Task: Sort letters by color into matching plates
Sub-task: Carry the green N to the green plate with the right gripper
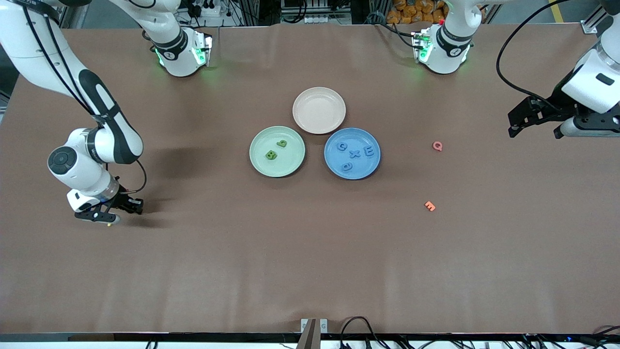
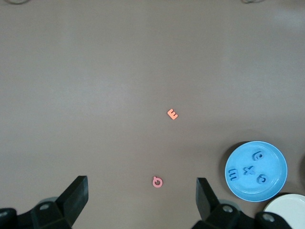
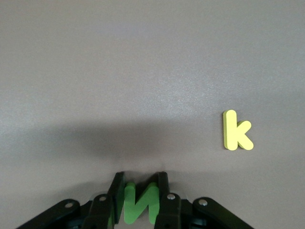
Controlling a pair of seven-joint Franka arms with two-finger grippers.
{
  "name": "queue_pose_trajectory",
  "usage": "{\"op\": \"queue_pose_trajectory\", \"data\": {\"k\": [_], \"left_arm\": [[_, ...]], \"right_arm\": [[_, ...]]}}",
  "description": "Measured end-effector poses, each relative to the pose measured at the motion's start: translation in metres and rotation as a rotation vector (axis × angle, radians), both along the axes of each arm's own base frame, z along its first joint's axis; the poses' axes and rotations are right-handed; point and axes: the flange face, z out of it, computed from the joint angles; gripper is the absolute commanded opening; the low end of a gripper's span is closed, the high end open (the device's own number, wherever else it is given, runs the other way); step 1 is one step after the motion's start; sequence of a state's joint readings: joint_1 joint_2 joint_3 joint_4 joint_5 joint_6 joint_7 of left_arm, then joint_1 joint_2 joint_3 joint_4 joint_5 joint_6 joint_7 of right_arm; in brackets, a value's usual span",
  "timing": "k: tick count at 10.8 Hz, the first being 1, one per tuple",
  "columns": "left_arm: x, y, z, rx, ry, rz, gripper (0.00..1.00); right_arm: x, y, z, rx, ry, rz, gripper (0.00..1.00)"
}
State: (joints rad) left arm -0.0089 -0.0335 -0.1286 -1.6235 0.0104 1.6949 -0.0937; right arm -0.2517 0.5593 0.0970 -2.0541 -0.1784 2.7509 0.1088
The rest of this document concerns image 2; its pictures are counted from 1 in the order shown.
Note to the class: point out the blue plate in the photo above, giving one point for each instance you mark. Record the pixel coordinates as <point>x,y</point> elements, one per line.
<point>271,190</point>

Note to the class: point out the red letter Q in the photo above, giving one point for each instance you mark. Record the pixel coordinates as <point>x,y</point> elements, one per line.
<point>155,182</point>

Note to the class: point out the blue letter x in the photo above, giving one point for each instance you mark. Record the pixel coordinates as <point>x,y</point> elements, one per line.
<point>249,170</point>

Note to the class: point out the orange letter E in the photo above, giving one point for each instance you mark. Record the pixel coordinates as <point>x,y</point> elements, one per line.
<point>172,114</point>

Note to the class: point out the blue letter c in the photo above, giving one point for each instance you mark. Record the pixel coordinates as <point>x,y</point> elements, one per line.
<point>259,179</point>

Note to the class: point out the blue letter E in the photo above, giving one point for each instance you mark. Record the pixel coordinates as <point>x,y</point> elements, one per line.
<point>233,174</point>

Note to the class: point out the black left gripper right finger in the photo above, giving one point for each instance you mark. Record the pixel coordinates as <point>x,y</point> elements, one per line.
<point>206,202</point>

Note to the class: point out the blue letter a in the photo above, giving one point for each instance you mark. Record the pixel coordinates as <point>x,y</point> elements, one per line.
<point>255,156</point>

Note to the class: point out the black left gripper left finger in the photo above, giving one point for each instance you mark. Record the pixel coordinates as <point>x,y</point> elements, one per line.
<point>71,202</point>

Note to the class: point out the pink plate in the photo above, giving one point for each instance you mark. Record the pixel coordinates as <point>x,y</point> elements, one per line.
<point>290,207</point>

